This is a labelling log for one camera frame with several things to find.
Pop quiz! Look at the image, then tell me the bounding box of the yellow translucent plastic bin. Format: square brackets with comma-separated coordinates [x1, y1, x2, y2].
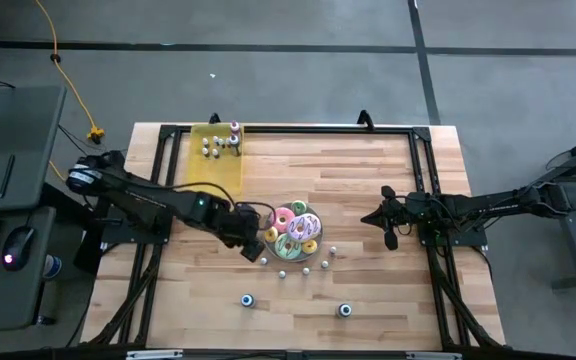
[186, 123, 246, 200]

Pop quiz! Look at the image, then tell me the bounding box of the dark grey desk shelf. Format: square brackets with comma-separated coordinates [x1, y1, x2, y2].
[0, 205, 58, 335]

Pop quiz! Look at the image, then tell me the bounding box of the pink frosted donut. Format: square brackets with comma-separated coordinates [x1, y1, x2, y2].
[269, 206, 297, 234]

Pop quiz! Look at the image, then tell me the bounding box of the blue and white can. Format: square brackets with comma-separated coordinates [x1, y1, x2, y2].
[42, 254, 63, 280]

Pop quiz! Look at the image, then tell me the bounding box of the yellow extension cord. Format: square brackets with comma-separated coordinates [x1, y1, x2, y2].
[47, 159, 67, 182]
[34, 0, 105, 145]

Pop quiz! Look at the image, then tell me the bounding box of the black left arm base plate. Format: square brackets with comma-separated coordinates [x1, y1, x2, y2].
[100, 214, 175, 246]

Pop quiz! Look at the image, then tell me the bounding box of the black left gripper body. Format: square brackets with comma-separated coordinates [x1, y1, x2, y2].
[217, 203, 266, 249]

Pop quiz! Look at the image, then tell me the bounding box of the silver metal bracket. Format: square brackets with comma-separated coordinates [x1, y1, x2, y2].
[125, 349, 184, 360]
[406, 351, 463, 360]

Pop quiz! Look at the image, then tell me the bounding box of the black support panel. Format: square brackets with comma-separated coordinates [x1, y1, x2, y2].
[74, 219, 108, 275]

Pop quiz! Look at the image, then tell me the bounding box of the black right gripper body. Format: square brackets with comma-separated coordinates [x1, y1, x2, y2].
[381, 185, 422, 252]

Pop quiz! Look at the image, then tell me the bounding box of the large green frosted donut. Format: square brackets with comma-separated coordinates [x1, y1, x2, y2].
[273, 232, 303, 261]

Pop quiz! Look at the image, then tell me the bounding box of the grey round plate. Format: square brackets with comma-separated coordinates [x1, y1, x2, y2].
[261, 199, 325, 264]

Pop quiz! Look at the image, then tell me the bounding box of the lilac donut with brown stripes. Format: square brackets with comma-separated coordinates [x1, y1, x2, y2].
[286, 213, 323, 244]

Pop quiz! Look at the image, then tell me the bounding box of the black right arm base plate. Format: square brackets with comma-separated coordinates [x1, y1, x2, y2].
[417, 219, 489, 249]

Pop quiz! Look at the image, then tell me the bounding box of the black pen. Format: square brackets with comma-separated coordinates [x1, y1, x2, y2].
[0, 153, 17, 199]

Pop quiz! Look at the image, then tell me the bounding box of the dark grey desk top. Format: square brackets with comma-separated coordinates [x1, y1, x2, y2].
[0, 84, 68, 215]

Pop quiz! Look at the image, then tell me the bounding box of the dark grey stand frame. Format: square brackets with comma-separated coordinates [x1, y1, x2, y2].
[532, 124, 576, 291]

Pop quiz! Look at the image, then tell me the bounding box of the black computer mouse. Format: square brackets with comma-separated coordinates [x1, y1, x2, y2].
[0, 225, 37, 272]

